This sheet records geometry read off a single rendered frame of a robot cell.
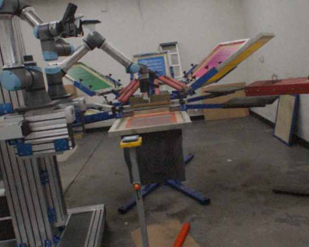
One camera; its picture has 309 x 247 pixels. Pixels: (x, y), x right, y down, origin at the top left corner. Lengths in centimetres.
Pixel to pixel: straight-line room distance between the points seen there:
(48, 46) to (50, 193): 112
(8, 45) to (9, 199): 108
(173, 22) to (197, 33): 55
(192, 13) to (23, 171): 536
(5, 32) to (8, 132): 55
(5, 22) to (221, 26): 555
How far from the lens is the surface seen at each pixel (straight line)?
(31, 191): 237
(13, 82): 187
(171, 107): 270
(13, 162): 233
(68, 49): 185
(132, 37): 686
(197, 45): 688
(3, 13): 192
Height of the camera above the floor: 144
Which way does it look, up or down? 11 degrees down
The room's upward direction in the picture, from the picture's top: 7 degrees counter-clockwise
